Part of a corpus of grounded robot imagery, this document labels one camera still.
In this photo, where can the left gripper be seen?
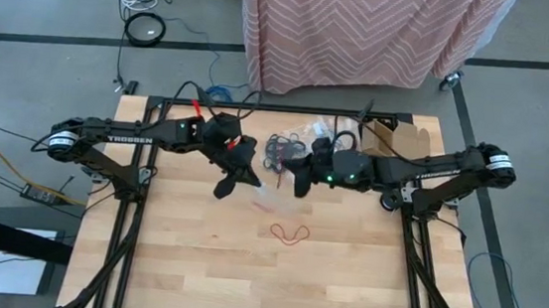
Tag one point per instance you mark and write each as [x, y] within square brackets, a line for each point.
[240, 153]

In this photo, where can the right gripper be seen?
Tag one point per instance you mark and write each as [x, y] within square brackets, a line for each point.
[322, 168]

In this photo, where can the red rubber band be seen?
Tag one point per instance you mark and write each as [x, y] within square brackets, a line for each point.
[262, 207]
[272, 232]

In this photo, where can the small cardboard box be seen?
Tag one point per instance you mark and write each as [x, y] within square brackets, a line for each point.
[405, 138]

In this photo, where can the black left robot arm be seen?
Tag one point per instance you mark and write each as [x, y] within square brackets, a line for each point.
[129, 138]

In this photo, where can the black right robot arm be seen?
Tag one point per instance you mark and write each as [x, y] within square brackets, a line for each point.
[432, 177]

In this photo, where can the tape roll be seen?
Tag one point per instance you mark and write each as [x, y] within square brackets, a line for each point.
[390, 202]

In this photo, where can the grey metal clamp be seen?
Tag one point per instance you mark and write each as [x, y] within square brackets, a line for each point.
[131, 86]

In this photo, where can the pink chevron cloth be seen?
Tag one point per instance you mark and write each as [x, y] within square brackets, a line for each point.
[340, 30]

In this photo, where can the black clamp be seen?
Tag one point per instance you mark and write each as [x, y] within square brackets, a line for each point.
[451, 204]

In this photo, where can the rack caster wheel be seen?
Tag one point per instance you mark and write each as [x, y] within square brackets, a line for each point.
[451, 81]

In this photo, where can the black power brick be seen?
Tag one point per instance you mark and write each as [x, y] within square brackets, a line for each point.
[39, 194]

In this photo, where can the white panel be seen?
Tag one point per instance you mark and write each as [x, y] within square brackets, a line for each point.
[15, 271]

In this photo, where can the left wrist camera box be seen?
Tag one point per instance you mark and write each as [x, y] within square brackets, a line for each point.
[222, 127]

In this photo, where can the black corner bracket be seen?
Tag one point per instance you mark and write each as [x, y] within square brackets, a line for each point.
[366, 109]

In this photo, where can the grey metal bracket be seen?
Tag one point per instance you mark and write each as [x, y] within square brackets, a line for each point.
[96, 174]

